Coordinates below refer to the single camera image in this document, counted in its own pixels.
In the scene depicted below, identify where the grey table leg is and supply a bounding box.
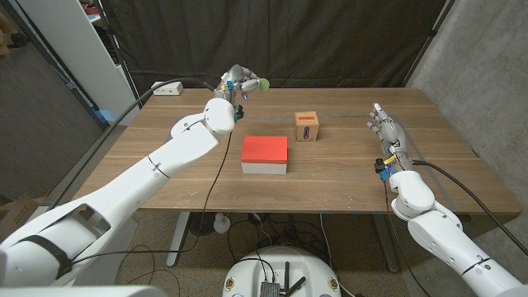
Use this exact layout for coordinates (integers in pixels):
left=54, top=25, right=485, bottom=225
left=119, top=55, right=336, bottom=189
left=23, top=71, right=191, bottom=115
left=370, top=214, right=400, bottom=274

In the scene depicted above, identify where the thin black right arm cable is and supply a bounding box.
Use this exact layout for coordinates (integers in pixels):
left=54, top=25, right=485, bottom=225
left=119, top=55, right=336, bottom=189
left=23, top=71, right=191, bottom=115
left=383, top=180, right=422, bottom=297

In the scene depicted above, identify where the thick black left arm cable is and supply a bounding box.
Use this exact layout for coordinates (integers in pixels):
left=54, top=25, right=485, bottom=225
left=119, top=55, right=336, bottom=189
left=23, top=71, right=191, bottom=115
left=47, top=77, right=218, bottom=210

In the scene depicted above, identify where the wooden box with slots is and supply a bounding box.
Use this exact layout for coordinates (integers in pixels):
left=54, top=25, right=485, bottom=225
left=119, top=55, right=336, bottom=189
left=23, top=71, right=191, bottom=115
left=294, top=111, right=320, bottom=143

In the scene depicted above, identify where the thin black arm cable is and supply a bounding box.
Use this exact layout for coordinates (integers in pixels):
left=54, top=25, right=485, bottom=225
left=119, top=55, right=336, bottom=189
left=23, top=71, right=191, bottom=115
left=383, top=180, right=422, bottom=297
left=72, top=130, right=234, bottom=265

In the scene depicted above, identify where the black backdrop stand pole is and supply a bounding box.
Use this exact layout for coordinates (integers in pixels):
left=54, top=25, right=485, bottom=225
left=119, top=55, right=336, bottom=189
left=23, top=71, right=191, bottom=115
left=93, top=0, right=144, bottom=110
left=401, top=0, right=457, bottom=87

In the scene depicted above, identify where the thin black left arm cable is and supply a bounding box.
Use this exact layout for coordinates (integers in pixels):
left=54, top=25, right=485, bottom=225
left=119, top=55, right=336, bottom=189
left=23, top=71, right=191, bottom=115
left=72, top=130, right=234, bottom=265

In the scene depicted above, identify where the white floor cable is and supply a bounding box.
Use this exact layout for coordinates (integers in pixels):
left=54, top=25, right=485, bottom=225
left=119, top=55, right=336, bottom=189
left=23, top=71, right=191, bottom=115
left=318, top=213, right=356, bottom=297

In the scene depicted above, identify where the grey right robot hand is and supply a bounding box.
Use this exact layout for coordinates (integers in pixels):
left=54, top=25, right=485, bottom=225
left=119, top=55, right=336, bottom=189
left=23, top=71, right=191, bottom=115
left=368, top=102, right=414, bottom=172

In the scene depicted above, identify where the black backdrop curtain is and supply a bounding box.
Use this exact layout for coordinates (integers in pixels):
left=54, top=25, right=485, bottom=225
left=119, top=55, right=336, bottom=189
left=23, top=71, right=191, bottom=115
left=98, top=0, right=449, bottom=104

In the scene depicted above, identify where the cardboard box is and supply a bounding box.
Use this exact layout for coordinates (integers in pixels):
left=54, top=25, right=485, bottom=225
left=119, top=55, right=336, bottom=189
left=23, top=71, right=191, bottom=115
left=0, top=193, right=40, bottom=241

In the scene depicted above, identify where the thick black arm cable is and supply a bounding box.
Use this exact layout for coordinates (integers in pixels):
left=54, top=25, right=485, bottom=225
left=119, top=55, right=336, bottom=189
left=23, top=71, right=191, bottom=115
left=411, top=158, right=528, bottom=257
left=47, top=77, right=218, bottom=210

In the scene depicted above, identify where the red box with white base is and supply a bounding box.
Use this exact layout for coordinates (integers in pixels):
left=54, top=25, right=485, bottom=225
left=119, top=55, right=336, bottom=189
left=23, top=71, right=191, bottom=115
left=240, top=135, right=289, bottom=175

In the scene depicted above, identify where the white power outlet box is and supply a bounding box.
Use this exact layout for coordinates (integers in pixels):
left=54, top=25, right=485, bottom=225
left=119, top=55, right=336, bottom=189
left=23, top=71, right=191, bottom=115
left=150, top=81, right=184, bottom=97

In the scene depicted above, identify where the white cabinet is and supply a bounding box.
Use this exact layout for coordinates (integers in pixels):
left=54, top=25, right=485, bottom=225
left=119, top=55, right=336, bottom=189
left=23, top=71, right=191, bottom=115
left=16, top=0, right=141, bottom=127

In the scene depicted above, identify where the black radio with antennas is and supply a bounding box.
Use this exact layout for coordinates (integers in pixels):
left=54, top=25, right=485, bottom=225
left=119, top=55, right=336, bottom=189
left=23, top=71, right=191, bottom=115
left=259, top=261, right=308, bottom=297

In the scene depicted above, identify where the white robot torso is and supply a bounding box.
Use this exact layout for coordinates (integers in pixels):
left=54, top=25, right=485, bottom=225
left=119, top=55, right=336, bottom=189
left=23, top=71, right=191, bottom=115
left=222, top=246, right=342, bottom=297

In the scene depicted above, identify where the small white fan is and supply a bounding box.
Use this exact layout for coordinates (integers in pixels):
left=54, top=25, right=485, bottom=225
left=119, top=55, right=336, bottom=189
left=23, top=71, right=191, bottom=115
left=213, top=212, right=232, bottom=235

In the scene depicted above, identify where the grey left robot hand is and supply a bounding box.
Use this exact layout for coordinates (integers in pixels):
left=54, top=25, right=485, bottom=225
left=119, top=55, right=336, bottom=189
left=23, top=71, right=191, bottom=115
left=213, top=64, right=262, bottom=109

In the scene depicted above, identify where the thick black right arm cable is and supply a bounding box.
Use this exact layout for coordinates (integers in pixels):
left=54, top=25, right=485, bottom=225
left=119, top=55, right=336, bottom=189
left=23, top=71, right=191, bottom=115
left=411, top=158, right=528, bottom=257

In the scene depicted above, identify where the white table leg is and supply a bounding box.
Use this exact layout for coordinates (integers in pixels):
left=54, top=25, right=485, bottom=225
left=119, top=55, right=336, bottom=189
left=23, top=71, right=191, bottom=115
left=166, top=211, right=191, bottom=268

